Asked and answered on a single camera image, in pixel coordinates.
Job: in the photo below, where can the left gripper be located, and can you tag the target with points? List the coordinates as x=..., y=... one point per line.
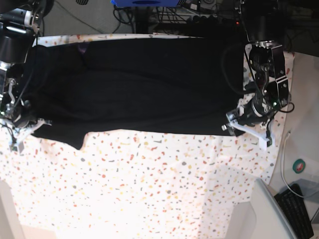
x=247, y=115

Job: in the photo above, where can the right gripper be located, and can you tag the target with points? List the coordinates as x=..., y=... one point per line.
x=22, y=116

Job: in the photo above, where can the black t-shirt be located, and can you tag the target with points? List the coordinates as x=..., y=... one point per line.
x=181, y=86

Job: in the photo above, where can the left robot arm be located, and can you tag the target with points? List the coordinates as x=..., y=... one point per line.
x=264, y=24

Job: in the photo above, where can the green tape roll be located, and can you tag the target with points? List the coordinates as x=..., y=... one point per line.
x=299, y=166

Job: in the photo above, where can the black keyboard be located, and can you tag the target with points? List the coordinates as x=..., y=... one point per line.
x=296, y=213

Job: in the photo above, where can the grey laptop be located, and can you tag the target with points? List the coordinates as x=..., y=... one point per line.
x=271, y=223

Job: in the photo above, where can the terrazzo patterned tablecloth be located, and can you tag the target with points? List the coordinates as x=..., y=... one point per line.
x=129, y=184

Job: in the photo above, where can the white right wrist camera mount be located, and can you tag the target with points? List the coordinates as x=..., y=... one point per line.
x=19, y=135

